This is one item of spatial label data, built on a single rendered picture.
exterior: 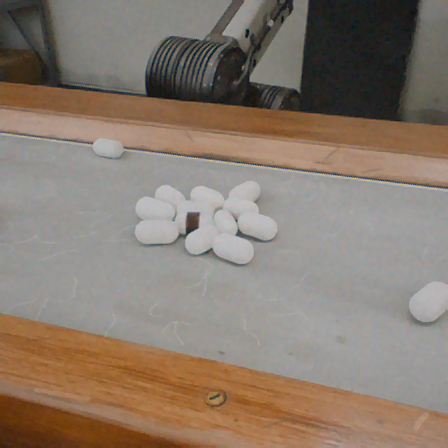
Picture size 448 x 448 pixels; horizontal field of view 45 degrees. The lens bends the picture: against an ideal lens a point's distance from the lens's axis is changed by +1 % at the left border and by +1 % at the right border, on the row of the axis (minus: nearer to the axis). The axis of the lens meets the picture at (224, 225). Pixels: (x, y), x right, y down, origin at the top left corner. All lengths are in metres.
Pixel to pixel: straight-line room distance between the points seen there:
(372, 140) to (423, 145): 0.05
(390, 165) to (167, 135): 0.24
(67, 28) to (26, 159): 2.45
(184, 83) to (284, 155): 0.30
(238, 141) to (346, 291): 0.25
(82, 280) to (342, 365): 0.20
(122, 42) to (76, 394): 2.66
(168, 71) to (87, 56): 2.19
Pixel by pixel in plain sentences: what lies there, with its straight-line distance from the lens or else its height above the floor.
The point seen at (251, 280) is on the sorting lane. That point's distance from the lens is 0.40.
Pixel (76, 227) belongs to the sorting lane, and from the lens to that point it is 0.48.
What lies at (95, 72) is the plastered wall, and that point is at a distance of 3.03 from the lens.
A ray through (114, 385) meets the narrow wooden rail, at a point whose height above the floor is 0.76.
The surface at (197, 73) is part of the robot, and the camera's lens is 0.83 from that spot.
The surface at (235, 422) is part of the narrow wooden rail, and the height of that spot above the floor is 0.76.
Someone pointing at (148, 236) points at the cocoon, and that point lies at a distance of 0.44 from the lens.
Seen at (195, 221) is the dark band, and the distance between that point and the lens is 0.44.
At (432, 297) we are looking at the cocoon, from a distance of 0.38.
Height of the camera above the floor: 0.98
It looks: 32 degrees down
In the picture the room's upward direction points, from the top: straight up
